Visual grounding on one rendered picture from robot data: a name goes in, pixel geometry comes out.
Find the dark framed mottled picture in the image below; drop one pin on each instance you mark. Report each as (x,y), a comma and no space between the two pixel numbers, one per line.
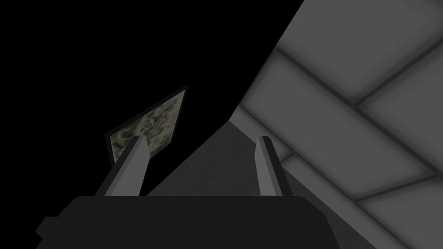
(157,119)

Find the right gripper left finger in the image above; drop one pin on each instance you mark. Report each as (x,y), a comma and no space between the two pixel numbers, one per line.
(128,171)

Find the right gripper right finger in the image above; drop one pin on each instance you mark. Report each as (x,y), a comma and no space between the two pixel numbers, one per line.
(268,169)

